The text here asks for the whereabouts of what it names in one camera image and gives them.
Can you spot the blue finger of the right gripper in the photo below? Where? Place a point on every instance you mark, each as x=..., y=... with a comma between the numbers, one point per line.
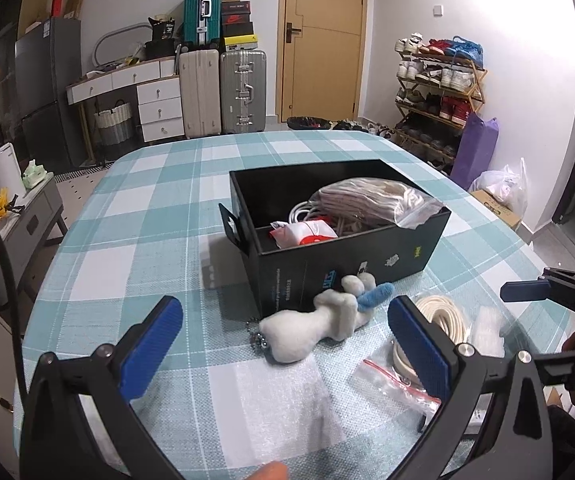
x=553, y=284

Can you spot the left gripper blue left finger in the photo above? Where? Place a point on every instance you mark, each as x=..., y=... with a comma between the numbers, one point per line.
x=78, y=420

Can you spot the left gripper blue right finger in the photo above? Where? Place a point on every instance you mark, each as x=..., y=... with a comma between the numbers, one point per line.
x=515, y=439

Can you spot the white bubble wrap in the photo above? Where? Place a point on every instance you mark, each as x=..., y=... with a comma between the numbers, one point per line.
x=486, y=332

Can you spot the bag of striped cloth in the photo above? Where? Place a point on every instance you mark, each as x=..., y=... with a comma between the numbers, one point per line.
x=376, y=202

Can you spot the white plush toy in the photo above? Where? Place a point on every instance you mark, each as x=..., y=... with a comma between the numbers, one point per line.
x=290, y=336

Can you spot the red balloon bag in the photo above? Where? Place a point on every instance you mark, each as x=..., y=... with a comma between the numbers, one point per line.
x=288, y=235

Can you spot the person's left hand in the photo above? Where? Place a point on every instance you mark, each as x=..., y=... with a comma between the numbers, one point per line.
x=271, y=471

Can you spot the cardboard box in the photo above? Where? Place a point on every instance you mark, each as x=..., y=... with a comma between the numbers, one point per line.
x=510, y=218

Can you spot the white plastic bag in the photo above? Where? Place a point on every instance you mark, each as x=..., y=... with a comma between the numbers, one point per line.
x=508, y=186

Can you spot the purple bag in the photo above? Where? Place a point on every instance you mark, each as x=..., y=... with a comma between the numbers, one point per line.
x=477, y=144

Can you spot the grey low cabinet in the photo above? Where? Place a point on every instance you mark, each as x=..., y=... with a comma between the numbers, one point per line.
x=25, y=234

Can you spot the wooden shoe rack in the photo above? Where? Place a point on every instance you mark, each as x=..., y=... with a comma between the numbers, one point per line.
x=440, y=87

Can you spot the teal plaid tablecloth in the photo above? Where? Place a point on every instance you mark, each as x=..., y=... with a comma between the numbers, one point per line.
x=217, y=408

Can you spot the black storage box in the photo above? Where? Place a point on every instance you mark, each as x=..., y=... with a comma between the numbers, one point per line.
x=289, y=278

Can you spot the white bin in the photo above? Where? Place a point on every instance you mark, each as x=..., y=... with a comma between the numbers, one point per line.
x=10, y=173

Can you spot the woven laundry basket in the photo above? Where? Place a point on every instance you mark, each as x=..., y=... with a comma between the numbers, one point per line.
x=114, y=124

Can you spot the wooden door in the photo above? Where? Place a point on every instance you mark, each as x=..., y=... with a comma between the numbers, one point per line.
x=320, y=58

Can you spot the silver suitcase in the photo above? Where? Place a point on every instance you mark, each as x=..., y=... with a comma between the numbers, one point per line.
x=243, y=82

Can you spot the white drawer desk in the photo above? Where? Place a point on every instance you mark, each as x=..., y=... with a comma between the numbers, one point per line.
x=158, y=97

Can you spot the stack of shoe boxes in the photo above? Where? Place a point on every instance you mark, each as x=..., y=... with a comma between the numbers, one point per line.
x=238, y=31

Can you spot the beige suitcase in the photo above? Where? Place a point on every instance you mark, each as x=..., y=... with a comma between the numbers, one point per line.
x=200, y=93

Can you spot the dark grey refrigerator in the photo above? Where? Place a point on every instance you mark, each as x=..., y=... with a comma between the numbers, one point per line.
x=47, y=61

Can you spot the teal suitcase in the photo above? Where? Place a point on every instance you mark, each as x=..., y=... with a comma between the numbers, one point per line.
x=202, y=24

